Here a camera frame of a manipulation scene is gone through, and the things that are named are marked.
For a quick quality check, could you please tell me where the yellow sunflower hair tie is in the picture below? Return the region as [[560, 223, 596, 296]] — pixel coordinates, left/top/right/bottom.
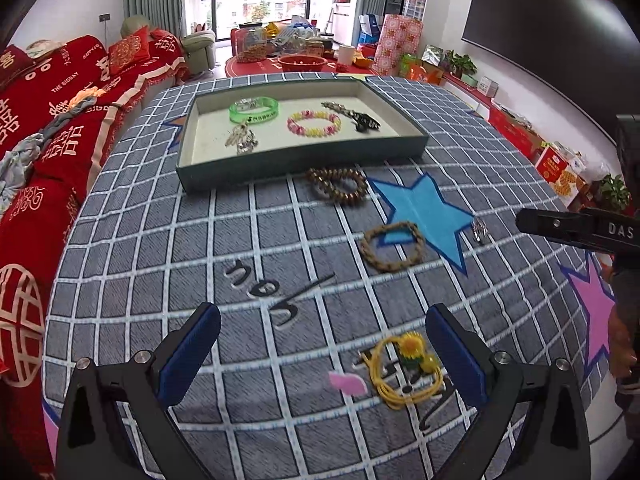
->
[[360, 332, 445, 408]]

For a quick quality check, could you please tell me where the pile of household clutter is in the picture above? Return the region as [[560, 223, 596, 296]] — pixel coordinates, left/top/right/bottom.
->
[[232, 19, 336, 61]]

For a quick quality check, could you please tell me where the green gift bag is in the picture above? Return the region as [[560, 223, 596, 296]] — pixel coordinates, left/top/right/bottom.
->
[[400, 54, 426, 80]]

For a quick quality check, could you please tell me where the grey checked star blanket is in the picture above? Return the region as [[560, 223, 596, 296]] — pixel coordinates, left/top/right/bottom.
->
[[42, 72, 621, 480]]

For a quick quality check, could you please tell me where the small pink piece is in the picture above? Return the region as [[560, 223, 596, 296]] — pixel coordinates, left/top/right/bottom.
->
[[328, 371, 368, 395]]

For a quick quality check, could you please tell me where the braided brown bracelet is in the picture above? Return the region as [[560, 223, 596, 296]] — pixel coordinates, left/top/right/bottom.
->
[[361, 221, 425, 273]]

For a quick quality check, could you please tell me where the large red gift box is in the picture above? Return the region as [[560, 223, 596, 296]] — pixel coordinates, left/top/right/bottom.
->
[[487, 107, 546, 161]]

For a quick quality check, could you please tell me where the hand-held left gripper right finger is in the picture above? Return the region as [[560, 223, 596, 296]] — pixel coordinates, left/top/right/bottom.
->
[[426, 304, 592, 480]]

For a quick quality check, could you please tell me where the grey knitted cloth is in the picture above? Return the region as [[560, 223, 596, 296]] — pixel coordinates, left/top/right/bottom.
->
[[42, 102, 113, 136]]

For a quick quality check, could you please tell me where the red covered sofa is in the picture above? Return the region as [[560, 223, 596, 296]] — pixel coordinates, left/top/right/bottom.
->
[[0, 35, 188, 471]]

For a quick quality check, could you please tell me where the shallow grey-green tray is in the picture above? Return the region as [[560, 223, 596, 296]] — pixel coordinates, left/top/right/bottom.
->
[[176, 79, 430, 193]]

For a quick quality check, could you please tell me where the black wall television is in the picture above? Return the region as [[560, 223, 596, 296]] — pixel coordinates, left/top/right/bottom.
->
[[461, 0, 640, 146]]

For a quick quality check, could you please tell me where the blue and white box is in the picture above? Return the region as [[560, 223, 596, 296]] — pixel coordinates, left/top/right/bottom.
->
[[357, 14, 383, 46]]

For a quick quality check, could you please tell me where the pale green armchair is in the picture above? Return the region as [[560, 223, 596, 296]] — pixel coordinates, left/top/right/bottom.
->
[[121, 16, 217, 72]]

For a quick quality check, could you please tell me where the green translucent bracelet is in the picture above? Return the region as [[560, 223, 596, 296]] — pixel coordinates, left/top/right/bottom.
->
[[229, 96, 279, 125]]

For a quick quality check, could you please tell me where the orange cookie box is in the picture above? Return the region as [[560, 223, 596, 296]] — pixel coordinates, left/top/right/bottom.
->
[[534, 144, 586, 206]]

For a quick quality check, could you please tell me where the silver charm keychain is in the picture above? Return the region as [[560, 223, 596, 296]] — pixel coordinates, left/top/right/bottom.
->
[[224, 125, 259, 155]]

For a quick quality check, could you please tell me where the green potted plant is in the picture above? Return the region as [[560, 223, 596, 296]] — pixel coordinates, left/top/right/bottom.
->
[[445, 50, 478, 78], [597, 174, 631, 211]]

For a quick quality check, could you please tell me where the light blue cloth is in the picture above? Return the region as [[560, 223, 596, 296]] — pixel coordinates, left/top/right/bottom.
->
[[0, 132, 47, 211]]

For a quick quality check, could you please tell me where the pink yellow bead bracelet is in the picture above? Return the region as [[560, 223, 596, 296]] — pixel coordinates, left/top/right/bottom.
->
[[287, 109, 342, 139]]

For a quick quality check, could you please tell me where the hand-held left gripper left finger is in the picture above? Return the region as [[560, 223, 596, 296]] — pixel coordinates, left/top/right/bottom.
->
[[55, 302, 222, 480]]

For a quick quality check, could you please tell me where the dark wooden bead bracelet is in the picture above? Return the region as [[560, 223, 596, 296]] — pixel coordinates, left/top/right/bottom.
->
[[306, 166, 368, 200]]

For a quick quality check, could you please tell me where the red plastic basket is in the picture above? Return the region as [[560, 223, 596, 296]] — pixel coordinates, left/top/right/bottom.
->
[[277, 54, 328, 73]]

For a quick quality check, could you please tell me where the red square cushion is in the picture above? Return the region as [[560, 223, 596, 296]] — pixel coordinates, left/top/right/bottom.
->
[[107, 27, 151, 76]]

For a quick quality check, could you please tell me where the red patterned wrapped box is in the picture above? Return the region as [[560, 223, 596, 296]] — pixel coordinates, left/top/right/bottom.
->
[[372, 14, 423, 77]]

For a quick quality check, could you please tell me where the person's right hand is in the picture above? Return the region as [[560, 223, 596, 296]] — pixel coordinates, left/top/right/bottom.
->
[[607, 304, 637, 380]]

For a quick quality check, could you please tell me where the red round rug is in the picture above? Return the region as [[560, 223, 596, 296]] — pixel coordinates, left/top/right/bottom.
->
[[225, 55, 378, 78]]

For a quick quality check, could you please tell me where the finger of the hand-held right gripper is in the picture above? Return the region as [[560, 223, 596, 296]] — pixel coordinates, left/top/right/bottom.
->
[[516, 207, 597, 247]]

